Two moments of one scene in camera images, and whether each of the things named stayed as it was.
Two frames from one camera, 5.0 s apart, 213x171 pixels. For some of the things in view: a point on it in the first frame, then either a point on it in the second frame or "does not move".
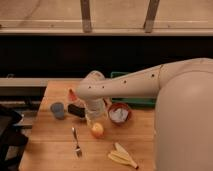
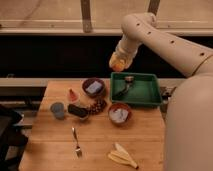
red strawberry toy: (72, 96) does not move
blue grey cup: (58, 109) does not move
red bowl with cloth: (119, 113) does not move
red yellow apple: (97, 130) to (119, 67)
